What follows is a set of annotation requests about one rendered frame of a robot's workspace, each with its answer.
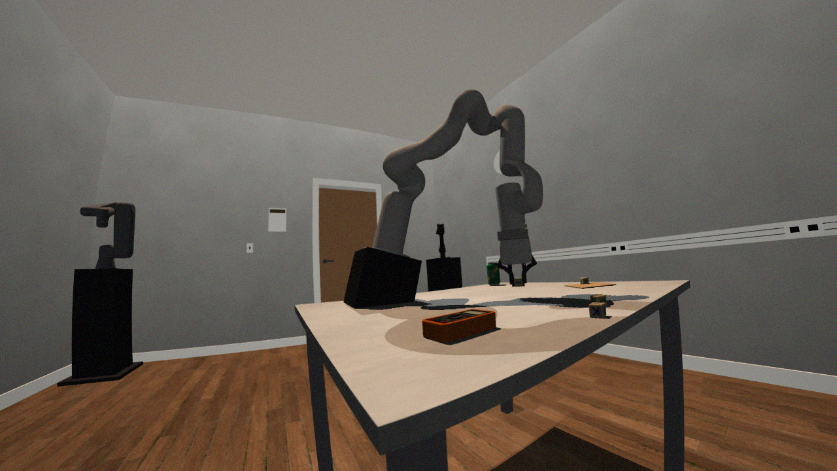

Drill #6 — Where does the tan flat mat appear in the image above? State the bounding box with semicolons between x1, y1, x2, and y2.
564;282;617;288

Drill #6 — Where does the green drink can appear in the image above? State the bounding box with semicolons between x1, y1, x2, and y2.
487;262;500;286

